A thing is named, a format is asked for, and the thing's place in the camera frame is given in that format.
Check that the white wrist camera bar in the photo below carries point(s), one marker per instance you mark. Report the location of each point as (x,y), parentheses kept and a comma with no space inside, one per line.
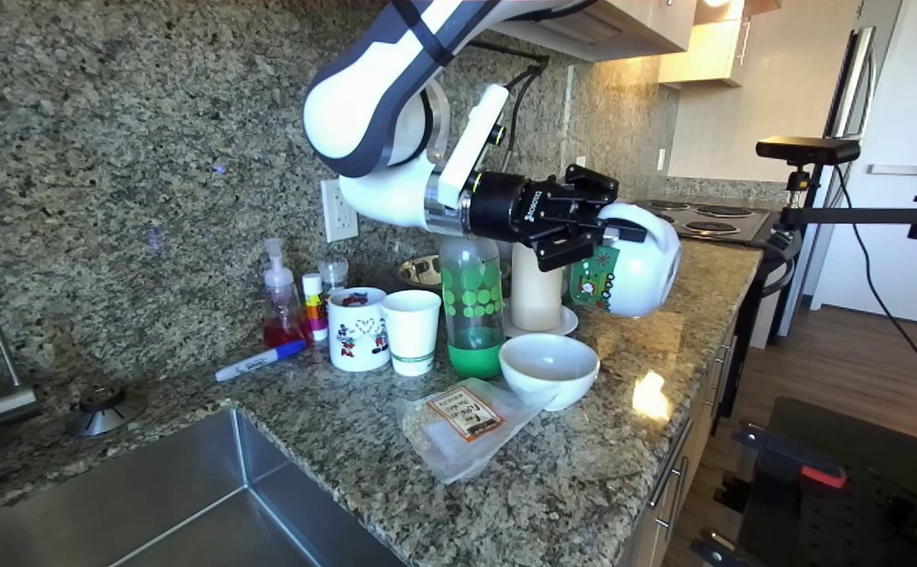
(474,141)

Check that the black cooktop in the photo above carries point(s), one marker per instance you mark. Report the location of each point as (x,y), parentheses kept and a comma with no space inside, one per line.
(719,222)

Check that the white cartoon print mug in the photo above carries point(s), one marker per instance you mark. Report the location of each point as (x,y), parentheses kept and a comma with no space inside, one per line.
(359,334)

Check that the stainless steel sink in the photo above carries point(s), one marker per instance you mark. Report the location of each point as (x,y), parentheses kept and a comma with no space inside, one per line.
(162,506)

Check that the green dotted plastic bottle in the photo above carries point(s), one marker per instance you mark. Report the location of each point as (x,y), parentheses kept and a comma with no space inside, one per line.
(474,310)

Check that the small rainbow striped bottle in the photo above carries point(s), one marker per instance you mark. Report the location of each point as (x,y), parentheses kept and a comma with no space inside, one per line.
(314,310)

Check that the leopard print dish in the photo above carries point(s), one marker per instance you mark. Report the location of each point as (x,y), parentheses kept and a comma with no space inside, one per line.
(421,270)

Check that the white wall outlet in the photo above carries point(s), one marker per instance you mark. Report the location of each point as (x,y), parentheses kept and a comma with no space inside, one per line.
(333,214)

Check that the wooden wall cabinet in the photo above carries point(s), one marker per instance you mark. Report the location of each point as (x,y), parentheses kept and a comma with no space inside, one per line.
(626,27)

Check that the cream insulated bottle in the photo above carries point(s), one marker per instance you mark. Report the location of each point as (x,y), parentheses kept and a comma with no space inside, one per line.
(537,295)

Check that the blue white marker pen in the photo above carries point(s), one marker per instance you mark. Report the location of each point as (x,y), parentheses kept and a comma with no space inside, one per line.
(257,364)

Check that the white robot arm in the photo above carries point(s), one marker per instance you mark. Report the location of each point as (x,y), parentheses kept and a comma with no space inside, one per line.
(372,106)

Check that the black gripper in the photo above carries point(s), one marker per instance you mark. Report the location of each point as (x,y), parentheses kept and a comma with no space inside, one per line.
(515,207)

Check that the white refrigerator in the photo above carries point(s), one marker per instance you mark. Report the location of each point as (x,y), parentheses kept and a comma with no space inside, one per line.
(914,127)

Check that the white saucer plate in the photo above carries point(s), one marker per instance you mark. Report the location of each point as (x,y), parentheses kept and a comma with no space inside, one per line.
(568,323)

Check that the small white wall switch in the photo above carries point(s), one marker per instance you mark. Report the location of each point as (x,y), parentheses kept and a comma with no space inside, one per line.
(664,159)

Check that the clear bag of nuts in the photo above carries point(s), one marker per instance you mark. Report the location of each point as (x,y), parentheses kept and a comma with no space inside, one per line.
(468,421)

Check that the small glass shaker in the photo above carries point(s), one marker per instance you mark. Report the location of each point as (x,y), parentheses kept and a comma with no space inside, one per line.
(333,275)

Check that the black camera on stand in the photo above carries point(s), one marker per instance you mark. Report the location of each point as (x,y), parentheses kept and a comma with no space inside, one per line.
(809,149)

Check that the white paper cup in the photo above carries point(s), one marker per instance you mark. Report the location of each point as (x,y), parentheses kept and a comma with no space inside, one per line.
(415,330)

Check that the white ceramic bowl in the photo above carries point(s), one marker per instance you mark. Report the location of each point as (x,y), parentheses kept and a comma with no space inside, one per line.
(551,367)

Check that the pink soap dispenser bottle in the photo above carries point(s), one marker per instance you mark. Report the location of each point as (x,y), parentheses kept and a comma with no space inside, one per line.
(281,310)

